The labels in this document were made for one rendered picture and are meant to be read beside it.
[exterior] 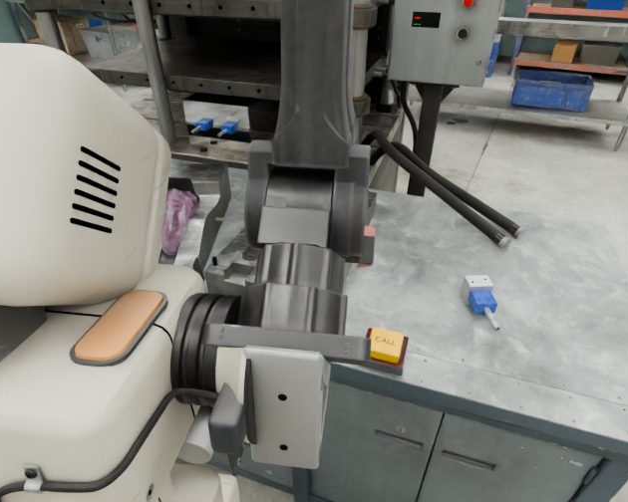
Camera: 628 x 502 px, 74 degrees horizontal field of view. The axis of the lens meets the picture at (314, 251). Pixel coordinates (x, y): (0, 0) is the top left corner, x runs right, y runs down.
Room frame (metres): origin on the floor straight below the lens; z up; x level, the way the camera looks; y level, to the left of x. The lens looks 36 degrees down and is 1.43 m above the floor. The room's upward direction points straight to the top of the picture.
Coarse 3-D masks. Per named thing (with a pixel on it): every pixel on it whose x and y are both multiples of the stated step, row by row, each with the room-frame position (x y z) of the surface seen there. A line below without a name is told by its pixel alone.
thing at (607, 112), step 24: (504, 24) 3.77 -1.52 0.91; (528, 24) 3.70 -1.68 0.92; (552, 24) 3.63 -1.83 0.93; (576, 24) 3.57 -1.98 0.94; (600, 24) 3.99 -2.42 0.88; (624, 24) 3.99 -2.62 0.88; (408, 96) 4.10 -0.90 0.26; (456, 96) 4.12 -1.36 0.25; (480, 96) 4.13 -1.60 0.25; (504, 96) 4.14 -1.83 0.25; (576, 120) 3.51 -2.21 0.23; (600, 120) 3.44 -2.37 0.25; (624, 120) 3.43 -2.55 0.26
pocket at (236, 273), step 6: (234, 264) 0.70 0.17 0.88; (240, 264) 0.69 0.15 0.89; (228, 270) 0.68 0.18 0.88; (234, 270) 0.70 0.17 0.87; (240, 270) 0.69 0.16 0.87; (246, 270) 0.69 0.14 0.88; (252, 270) 0.69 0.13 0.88; (228, 276) 0.68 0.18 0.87; (234, 276) 0.69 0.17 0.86; (240, 276) 0.69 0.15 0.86; (246, 276) 0.69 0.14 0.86; (234, 282) 0.65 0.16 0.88; (240, 282) 0.67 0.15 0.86
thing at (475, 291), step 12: (468, 276) 0.70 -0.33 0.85; (480, 276) 0.70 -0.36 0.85; (468, 288) 0.67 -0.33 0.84; (480, 288) 0.66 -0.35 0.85; (492, 288) 0.67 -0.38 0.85; (468, 300) 0.66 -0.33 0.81; (480, 300) 0.64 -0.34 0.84; (492, 300) 0.64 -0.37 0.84; (480, 312) 0.62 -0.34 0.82; (492, 312) 0.63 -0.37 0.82; (492, 324) 0.58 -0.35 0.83
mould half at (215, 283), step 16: (368, 192) 0.93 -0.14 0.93; (368, 208) 0.97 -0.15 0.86; (368, 224) 0.97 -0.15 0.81; (240, 240) 0.79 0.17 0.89; (224, 256) 0.72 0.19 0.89; (240, 256) 0.72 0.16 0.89; (208, 272) 0.67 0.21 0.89; (208, 288) 0.67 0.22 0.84; (224, 288) 0.66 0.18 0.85; (240, 288) 0.64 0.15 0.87
